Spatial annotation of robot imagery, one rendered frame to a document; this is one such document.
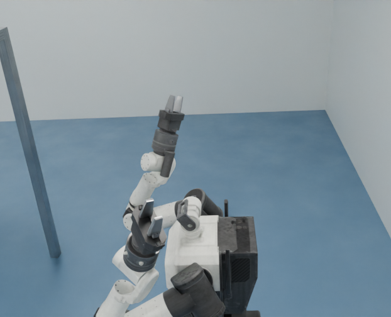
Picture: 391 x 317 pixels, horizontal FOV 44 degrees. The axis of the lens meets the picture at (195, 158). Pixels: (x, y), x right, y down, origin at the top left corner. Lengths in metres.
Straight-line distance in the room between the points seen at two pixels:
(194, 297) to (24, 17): 4.63
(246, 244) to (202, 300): 0.25
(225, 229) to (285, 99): 4.11
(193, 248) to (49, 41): 4.38
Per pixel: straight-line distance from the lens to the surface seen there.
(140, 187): 1.85
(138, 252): 1.22
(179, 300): 1.44
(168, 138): 1.75
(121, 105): 5.72
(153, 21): 5.37
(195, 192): 1.78
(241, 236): 1.60
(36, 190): 3.39
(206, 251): 1.54
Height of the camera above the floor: 2.23
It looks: 28 degrees down
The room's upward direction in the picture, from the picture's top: 4 degrees counter-clockwise
